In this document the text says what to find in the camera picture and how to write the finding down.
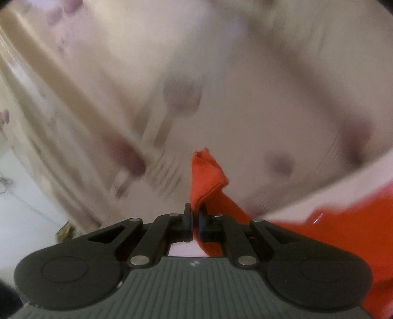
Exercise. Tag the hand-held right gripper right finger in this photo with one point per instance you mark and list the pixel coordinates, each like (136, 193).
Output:
(202, 224)

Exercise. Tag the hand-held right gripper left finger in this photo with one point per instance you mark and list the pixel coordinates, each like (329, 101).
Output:
(188, 222)

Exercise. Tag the orange-red small garment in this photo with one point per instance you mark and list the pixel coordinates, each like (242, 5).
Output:
(337, 242)

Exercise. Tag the small yellowish object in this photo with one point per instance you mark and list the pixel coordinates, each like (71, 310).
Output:
(65, 231)

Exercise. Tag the beige leaf-print curtain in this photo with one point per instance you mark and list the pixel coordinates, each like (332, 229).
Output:
(184, 92)

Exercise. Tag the pink checked bedsheet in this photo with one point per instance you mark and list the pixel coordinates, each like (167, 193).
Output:
(331, 196)

